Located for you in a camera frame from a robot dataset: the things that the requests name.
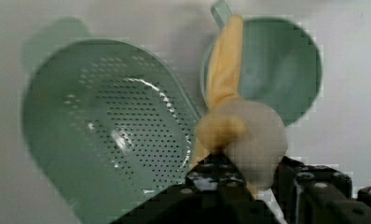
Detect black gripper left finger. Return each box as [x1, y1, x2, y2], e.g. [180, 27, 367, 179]
[110, 154, 280, 224]

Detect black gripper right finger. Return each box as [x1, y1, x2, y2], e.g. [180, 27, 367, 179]
[273, 157, 371, 224]

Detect peeled plush banana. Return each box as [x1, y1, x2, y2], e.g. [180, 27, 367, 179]
[189, 15, 288, 196]

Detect green mug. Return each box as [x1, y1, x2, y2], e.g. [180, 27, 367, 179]
[200, 0, 323, 126]

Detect green perforated colander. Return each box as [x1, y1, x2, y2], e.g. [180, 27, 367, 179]
[22, 17, 199, 224]

